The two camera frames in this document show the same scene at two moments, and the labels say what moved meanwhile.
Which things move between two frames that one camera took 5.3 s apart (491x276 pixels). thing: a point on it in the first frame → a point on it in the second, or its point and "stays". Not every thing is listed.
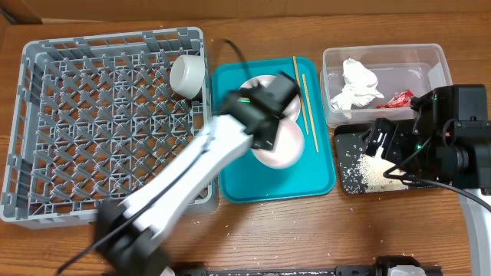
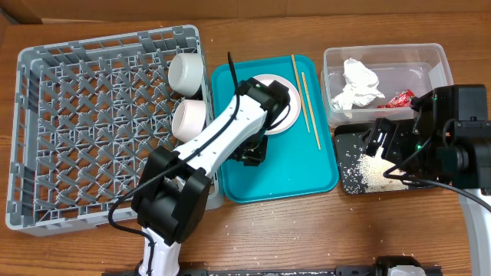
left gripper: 268,143 → 255,158
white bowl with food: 290,142 → 189,119
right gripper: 382,138 stays
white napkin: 360,87 stays
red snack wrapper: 402,100 stays
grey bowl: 187,75 stays
